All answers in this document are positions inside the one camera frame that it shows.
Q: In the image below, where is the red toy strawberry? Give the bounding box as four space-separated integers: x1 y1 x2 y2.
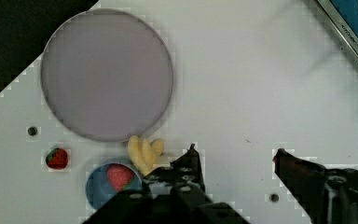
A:
45 148 69 170

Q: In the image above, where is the round grey plate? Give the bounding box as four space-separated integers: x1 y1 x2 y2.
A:
40 9 174 142

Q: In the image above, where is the yellow toy banana bunch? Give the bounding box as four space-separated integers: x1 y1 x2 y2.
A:
127 135 164 175

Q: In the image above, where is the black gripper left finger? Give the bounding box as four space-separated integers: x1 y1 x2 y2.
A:
143 143 205 197

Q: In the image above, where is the blue bowl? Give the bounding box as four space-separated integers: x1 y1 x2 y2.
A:
85 159 143 210

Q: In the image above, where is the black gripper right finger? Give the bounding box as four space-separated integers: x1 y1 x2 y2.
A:
273 148 358 224

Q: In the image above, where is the pink toy strawberry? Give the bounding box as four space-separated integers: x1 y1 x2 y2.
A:
106 164 135 191

